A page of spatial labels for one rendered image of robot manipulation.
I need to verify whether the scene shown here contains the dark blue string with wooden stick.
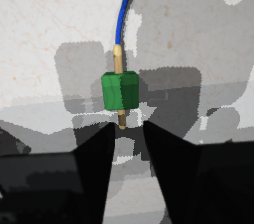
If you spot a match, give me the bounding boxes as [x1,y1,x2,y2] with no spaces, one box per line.
[113,0,129,130]

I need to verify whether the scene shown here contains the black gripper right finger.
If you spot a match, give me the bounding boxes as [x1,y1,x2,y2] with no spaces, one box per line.
[143,120,254,224]

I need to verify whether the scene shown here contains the green wooden block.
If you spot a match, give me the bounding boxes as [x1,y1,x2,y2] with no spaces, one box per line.
[101,71,139,111]

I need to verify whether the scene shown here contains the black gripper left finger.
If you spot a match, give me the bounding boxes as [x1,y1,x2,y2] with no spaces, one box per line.
[0,122,115,224]

